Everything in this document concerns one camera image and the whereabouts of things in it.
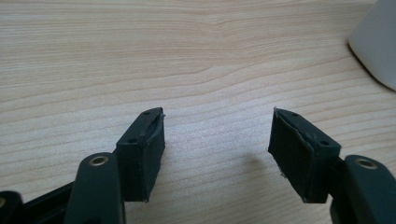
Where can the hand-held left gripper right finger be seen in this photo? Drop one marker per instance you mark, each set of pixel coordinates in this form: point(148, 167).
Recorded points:
point(303, 158)

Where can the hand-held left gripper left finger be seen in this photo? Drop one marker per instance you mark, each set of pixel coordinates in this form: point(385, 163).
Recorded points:
point(141, 161)

